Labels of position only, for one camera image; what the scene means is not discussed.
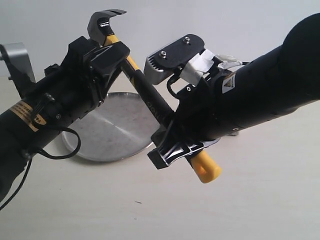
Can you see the round steel plate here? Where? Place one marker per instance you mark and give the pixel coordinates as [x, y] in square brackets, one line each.
[118, 129]

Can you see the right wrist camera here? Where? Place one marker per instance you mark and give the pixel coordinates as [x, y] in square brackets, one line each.
[186, 57]

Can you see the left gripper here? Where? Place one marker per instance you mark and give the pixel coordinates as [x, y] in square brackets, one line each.
[79, 84]

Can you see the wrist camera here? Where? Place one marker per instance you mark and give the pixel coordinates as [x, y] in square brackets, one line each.
[186, 57]
[17, 61]

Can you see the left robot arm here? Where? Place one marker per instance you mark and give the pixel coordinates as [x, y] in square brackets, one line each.
[20, 139]

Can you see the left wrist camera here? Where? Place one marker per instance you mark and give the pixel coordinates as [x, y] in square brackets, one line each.
[17, 61]

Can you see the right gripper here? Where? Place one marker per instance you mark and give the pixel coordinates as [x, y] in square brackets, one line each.
[198, 123]

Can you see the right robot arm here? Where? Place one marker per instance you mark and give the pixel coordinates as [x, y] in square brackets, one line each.
[224, 95]

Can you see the black yellow claw hammer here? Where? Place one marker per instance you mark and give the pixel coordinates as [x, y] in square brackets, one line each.
[203, 165]

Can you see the red dome push button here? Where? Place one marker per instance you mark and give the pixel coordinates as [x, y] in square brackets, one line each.
[233, 134]

